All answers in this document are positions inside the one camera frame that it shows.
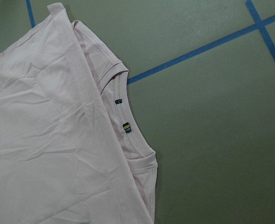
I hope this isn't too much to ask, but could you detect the pink Snoopy t-shirt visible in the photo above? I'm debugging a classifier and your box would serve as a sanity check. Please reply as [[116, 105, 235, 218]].
[[0, 3, 158, 224]]

